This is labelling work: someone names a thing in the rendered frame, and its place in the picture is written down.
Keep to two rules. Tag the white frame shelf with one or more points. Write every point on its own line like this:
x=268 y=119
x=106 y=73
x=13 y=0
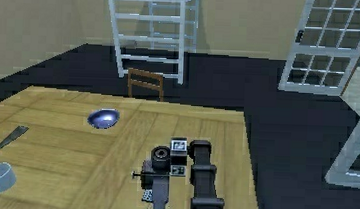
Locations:
x=348 y=158

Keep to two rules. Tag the black calculator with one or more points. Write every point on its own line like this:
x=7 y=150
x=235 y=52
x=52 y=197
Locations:
x=147 y=195

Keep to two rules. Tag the white ladder shelf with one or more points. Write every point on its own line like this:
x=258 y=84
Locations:
x=181 y=42

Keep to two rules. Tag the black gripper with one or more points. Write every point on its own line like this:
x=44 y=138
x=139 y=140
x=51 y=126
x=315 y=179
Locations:
x=161 y=155

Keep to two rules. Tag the dark grey knife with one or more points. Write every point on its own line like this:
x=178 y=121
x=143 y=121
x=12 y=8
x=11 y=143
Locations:
x=11 y=138

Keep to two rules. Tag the white glass-paned door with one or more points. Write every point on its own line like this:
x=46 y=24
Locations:
x=323 y=49

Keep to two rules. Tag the blue metal bowl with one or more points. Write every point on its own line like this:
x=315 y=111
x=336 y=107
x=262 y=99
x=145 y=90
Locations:
x=103 y=118

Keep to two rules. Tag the wooden table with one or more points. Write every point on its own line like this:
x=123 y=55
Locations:
x=69 y=162

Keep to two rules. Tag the brown wooden chair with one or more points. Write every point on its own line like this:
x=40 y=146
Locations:
x=145 y=85

